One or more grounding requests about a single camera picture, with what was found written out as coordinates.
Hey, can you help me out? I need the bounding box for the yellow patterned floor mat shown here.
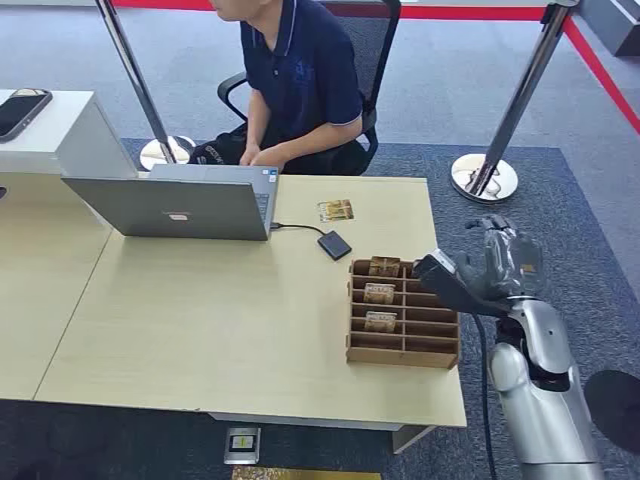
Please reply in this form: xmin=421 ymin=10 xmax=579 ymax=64
xmin=231 ymin=465 xmax=382 ymax=480

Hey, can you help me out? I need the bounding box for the chrome stanchion post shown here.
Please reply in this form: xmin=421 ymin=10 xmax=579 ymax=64
xmin=94 ymin=0 xmax=197 ymax=172
xmin=450 ymin=0 xmax=581 ymax=204

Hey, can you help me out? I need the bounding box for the grey laptop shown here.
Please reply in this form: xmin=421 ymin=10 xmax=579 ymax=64
xmin=60 ymin=163 xmax=280 ymax=242

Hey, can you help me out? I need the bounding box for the black phone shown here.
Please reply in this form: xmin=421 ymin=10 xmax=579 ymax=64
xmin=0 ymin=87 xmax=54 ymax=144

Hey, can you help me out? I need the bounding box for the brown printed card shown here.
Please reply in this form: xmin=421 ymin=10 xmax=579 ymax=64
xmin=364 ymin=311 xmax=398 ymax=334
xmin=368 ymin=256 xmax=402 ymax=278
xmin=363 ymin=282 xmax=396 ymax=306

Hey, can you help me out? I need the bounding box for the wooden card organizer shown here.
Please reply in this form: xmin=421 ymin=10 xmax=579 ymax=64
xmin=346 ymin=258 xmax=461 ymax=371

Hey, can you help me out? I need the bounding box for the white cabinet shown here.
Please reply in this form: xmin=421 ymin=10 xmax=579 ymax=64
xmin=0 ymin=89 xmax=138 ymax=180

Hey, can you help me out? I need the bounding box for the black office chair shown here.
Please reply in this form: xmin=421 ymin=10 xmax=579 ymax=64
xmin=217 ymin=0 xmax=402 ymax=177

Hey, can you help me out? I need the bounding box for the grey plinth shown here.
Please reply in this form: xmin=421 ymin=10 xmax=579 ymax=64
xmin=577 ymin=0 xmax=640 ymax=58

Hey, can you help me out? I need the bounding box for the red barrier belt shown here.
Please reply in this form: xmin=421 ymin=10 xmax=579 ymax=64
xmin=112 ymin=0 xmax=549 ymax=22
xmin=562 ymin=16 xmax=640 ymax=137

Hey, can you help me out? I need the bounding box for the black external drive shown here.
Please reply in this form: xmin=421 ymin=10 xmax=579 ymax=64
xmin=316 ymin=230 xmax=353 ymax=262

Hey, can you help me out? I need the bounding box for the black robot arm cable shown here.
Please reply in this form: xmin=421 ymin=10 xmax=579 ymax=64
xmin=470 ymin=312 xmax=500 ymax=480

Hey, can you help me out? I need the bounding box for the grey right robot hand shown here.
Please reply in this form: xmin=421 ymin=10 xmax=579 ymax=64
xmin=454 ymin=213 xmax=544 ymax=303

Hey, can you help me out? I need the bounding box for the metal floor socket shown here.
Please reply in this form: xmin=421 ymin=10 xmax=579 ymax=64
xmin=223 ymin=425 xmax=262 ymax=466

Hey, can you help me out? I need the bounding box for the yellow printed card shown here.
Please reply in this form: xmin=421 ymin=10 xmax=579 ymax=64
xmin=317 ymin=199 xmax=355 ymax=225

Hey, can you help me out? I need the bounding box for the black usb cable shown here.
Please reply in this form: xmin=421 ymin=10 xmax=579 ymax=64
xmin=269 ymin=222 xmax=327 ymax=237

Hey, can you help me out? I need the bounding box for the person's left hand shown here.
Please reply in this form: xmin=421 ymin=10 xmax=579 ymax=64
xmin=250 ymin=146 xmax=289 ymax=176

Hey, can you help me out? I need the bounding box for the person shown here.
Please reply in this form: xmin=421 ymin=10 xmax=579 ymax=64
xmin=189 ymin=0 xmax=374 ymax=177

